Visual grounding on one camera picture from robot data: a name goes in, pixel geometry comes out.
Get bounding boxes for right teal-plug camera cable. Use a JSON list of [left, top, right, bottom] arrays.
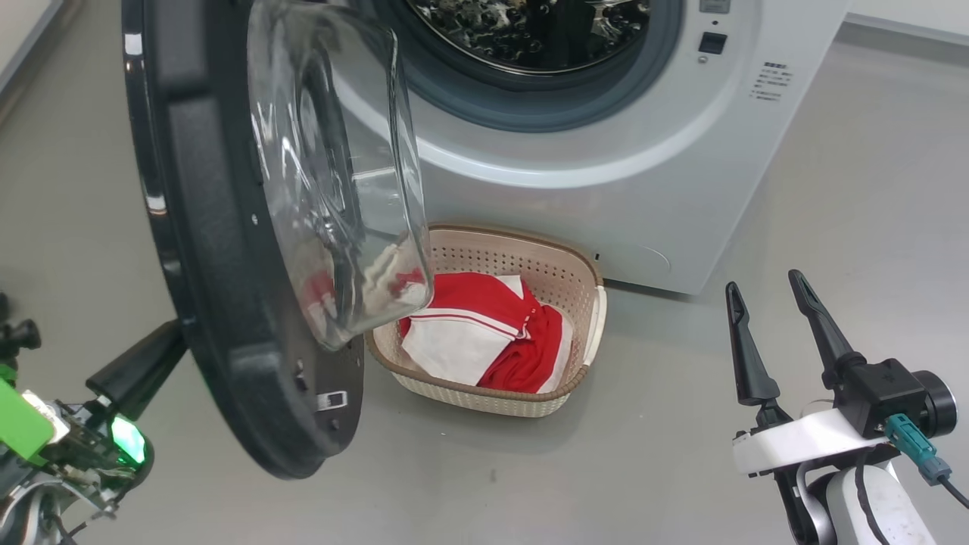
[[883, 413, 969, 510]]

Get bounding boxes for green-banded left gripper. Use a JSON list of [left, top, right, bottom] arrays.
[[0, 319, 189, 517]]

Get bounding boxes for black-rimmed glass washer door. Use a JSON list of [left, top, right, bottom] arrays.
[[120, 0, 435, 481]]

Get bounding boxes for white garment with red trim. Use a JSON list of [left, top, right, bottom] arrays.
[[399, 272, 543, 388]]

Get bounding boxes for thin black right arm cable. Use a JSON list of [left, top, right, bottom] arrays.
[[853, 450, 896, 545]]

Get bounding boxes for white front-load washing machine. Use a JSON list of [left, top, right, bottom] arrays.
[[332, 0, 853, 297]]

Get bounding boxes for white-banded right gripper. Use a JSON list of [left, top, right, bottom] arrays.
[[724, 269, 903, 478]]

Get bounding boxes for beige perforated laundry basket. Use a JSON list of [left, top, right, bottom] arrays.
[[364, 223, 609, 419]]

